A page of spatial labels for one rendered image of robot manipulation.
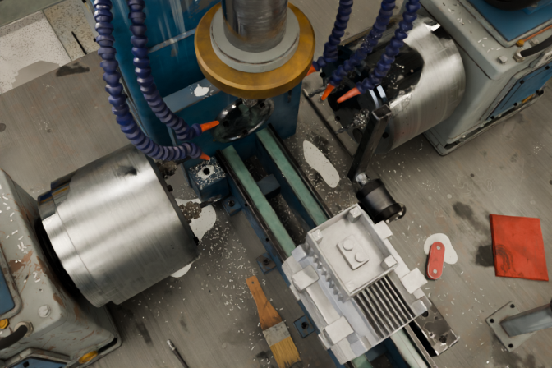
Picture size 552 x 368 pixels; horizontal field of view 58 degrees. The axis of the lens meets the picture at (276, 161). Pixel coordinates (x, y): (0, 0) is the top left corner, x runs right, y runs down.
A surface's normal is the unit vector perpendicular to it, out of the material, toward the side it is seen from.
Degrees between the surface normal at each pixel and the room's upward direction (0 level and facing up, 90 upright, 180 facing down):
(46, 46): 0
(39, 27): 0
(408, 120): 62
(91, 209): 2
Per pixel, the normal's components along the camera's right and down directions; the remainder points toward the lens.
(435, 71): 0.29, 0.05
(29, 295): 0.03, -0.43
